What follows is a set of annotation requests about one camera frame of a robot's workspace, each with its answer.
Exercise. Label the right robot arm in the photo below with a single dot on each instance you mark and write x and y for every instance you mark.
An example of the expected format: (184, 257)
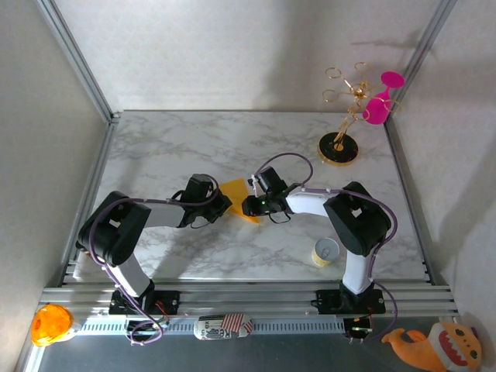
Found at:
(360, 224)

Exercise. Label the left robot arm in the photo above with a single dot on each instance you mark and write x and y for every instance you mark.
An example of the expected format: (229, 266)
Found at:
(116, 228)

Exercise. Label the yellow tin can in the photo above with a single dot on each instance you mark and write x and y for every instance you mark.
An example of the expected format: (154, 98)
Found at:
(325, 252)

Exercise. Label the printed striped drink can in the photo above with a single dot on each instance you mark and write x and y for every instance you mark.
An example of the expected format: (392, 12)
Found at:
(217, 328)

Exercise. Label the pink plastic wine glass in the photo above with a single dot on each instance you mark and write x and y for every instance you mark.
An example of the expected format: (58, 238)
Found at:
(376, 110)

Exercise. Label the black electronics board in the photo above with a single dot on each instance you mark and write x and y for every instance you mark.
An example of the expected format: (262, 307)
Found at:
(144, 328)
(356, 331)

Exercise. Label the orange translucent plastic ball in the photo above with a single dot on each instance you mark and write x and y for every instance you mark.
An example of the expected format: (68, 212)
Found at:
(50, 323)

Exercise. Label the orange plush monster toy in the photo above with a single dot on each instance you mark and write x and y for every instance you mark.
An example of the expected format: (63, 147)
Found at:
(436, 348)

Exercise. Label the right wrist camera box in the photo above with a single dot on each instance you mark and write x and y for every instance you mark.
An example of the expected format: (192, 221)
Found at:
(254, 184)

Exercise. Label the aluminium frame cross rail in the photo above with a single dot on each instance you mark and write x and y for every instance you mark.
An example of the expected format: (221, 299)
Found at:
(248, 300)

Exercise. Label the aluminium table side rail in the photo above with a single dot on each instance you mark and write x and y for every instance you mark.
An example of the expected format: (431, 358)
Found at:
(401, 162)
(97, 174)

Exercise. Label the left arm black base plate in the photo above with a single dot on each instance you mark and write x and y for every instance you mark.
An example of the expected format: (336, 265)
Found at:
(170, 300)

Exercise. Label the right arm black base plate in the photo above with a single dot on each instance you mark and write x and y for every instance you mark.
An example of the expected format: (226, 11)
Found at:
(329, 304)

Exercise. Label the aluminium frame post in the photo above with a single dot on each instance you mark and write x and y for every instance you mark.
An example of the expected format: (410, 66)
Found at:
(424, 50)
(77, 58)

